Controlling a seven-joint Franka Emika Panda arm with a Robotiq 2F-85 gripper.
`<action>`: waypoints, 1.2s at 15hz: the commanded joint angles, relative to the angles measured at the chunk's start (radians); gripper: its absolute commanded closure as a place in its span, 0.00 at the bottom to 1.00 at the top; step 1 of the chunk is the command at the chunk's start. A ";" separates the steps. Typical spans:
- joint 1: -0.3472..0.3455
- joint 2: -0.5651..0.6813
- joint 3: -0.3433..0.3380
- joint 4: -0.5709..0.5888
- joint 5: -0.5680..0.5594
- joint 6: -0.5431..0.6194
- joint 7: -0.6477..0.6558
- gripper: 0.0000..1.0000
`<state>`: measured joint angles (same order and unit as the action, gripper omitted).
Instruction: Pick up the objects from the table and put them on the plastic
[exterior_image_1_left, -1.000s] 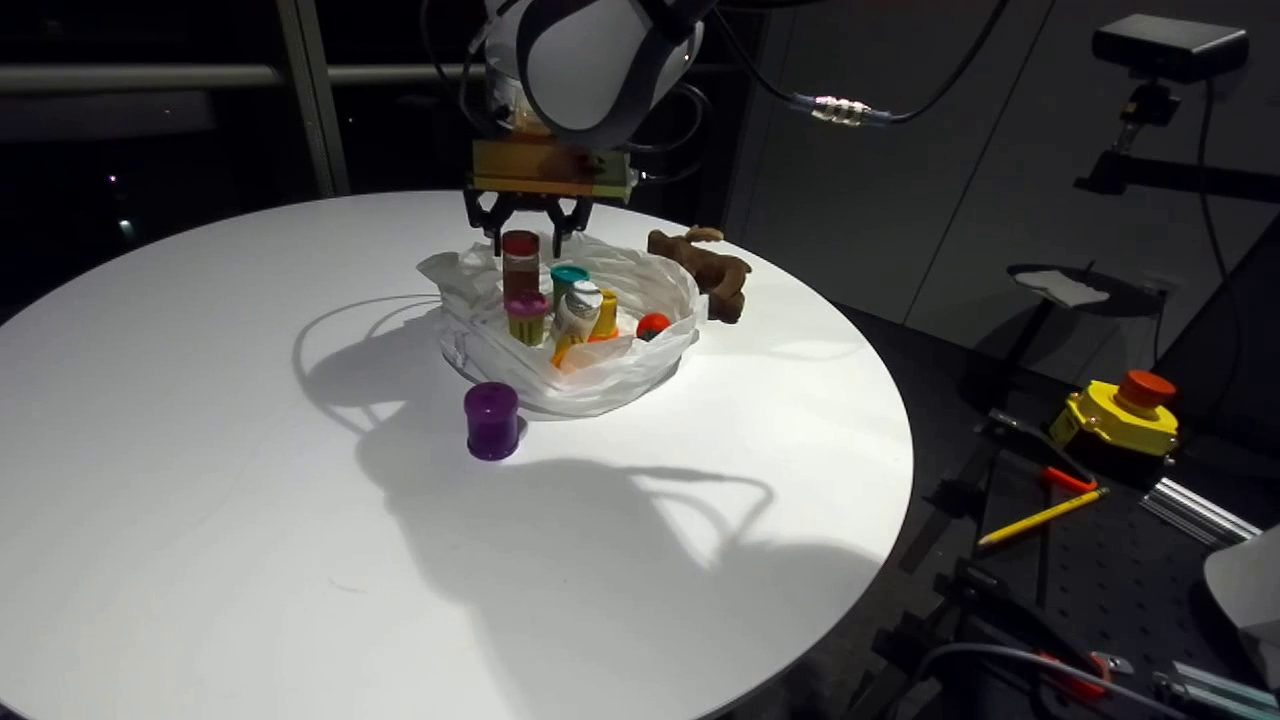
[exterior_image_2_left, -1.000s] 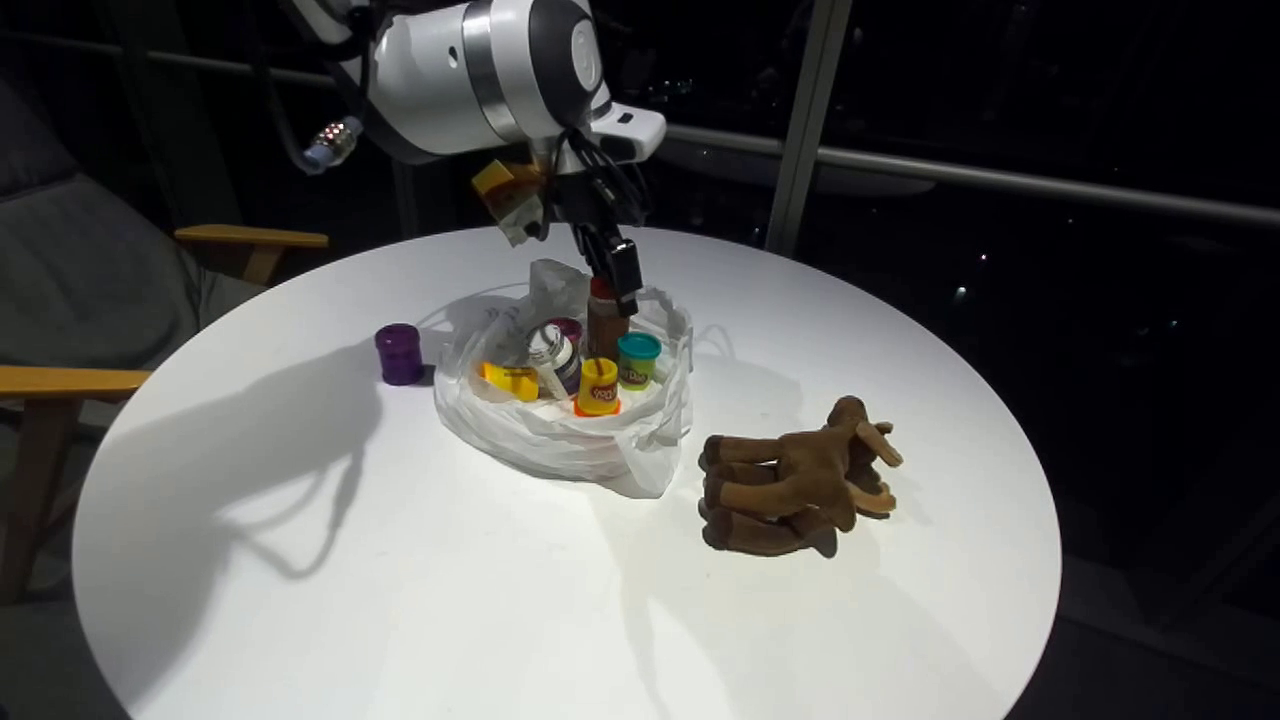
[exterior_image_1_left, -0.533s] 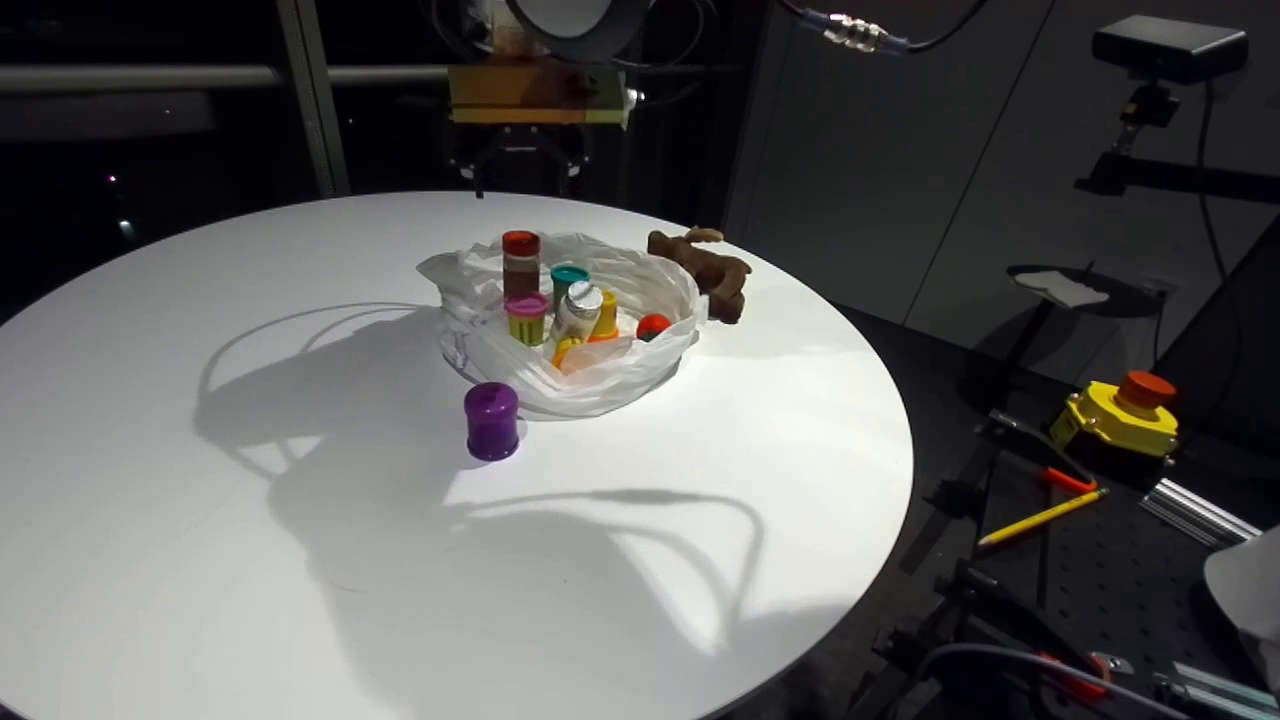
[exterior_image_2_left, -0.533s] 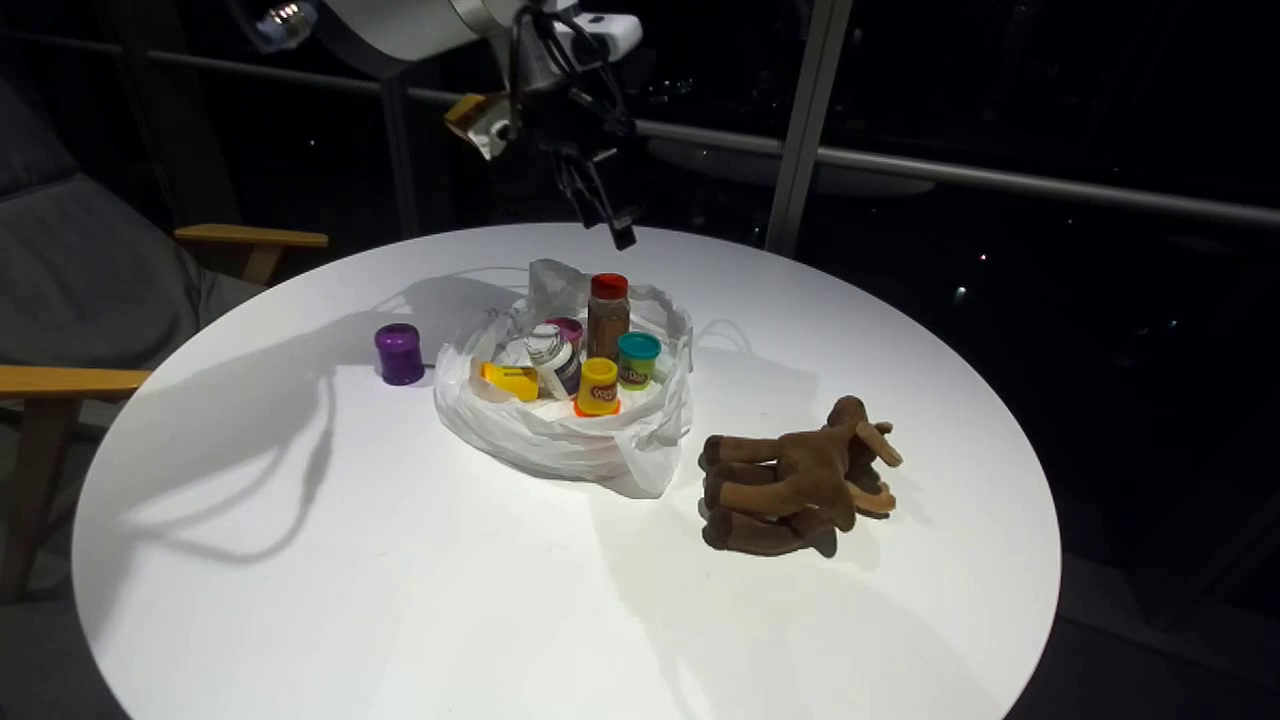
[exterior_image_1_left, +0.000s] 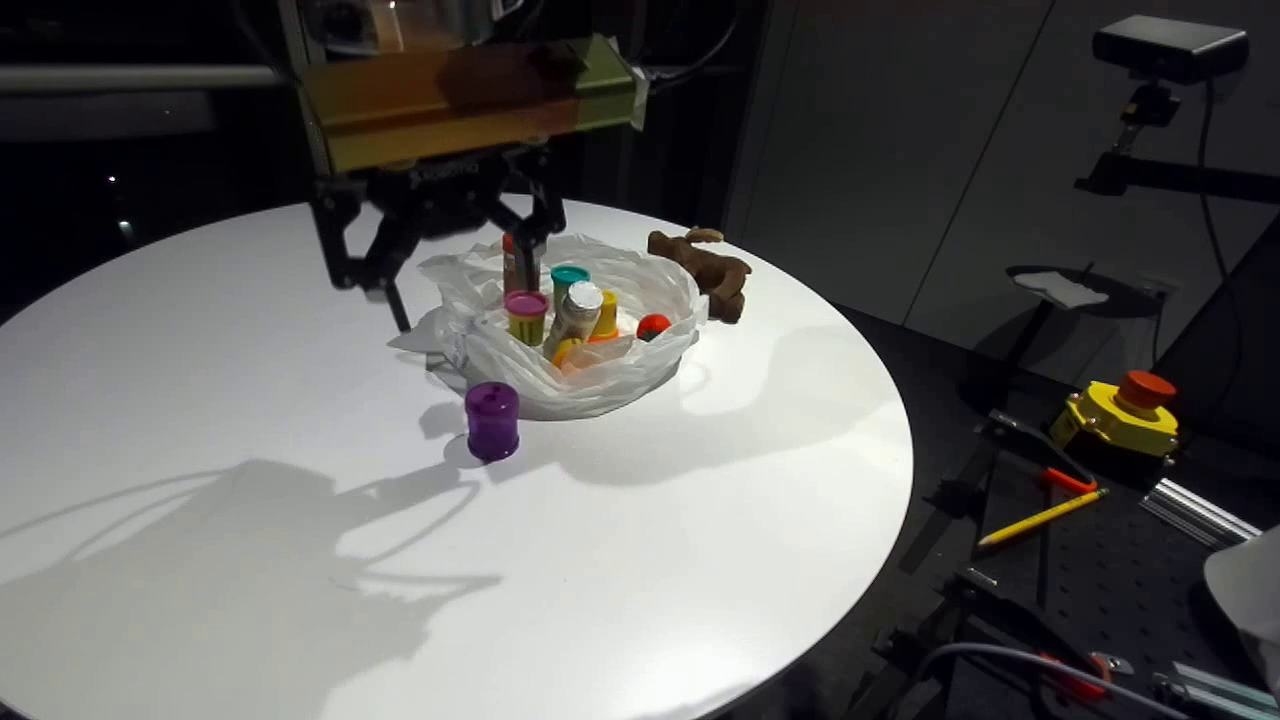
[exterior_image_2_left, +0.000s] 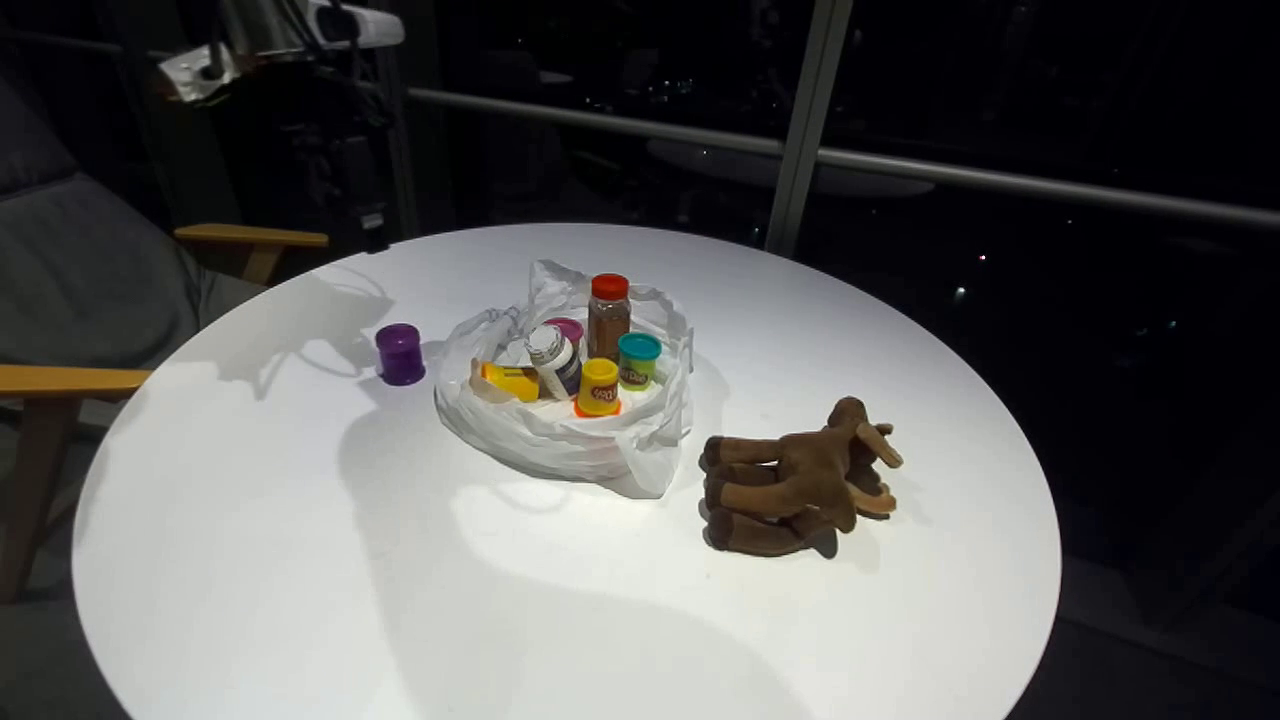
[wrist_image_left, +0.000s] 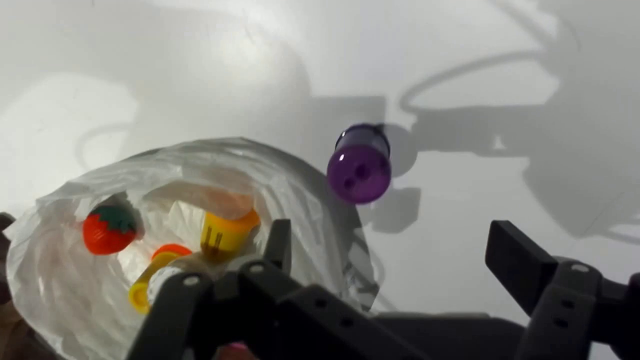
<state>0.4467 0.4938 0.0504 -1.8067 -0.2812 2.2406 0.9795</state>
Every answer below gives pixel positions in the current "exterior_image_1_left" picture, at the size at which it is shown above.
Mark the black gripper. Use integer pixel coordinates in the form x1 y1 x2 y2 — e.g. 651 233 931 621
308 136 569 336

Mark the yellow dough tub pink lid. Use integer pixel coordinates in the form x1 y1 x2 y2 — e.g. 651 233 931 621
498 289 553 353

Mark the purple dough tub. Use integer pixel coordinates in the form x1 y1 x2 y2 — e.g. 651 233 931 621
458 379 524 463

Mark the brown plush toy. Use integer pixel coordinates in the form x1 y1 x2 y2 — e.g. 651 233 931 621
644 224 760 328

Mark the white plastic bag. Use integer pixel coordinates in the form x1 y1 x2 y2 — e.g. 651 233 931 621
387 229 706 424

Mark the grey window mullion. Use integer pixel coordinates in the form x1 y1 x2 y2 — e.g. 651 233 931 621
270 0 322 175

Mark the grey flat plate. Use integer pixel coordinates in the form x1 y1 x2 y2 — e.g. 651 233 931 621
1008 263 1120 311

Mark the yellow pencil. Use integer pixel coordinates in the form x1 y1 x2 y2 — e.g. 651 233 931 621
976 482 1109 553

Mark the yellow emergency stop button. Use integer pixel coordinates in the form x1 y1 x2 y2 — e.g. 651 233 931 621
1046 365 1185 463

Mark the white rounded object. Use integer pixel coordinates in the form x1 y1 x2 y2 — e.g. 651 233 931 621
1198 524 1280 688

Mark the yellow wrist camera mount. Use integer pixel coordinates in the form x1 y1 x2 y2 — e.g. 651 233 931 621
295 32 651 181

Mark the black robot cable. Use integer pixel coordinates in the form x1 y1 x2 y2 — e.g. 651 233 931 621
644 0 750 92

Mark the grey horizontal window rail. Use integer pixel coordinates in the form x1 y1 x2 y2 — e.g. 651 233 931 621
0 58 304 94

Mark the red handled tool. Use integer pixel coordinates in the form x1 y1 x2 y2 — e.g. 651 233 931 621
1036 460 1104 500

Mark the grey floor cable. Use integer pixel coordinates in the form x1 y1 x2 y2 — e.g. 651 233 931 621
916 636 1190 720

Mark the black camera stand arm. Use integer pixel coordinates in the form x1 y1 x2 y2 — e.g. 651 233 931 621
1075 76 1280 209

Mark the black camera on stand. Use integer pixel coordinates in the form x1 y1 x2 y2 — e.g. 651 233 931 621
1090 11 1251 82

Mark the aluminium profile rail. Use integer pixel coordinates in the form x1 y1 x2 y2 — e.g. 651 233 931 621
1143 476 1265 544

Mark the teal handled tool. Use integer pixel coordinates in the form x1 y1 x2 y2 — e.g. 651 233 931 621
1168 658 1280 710

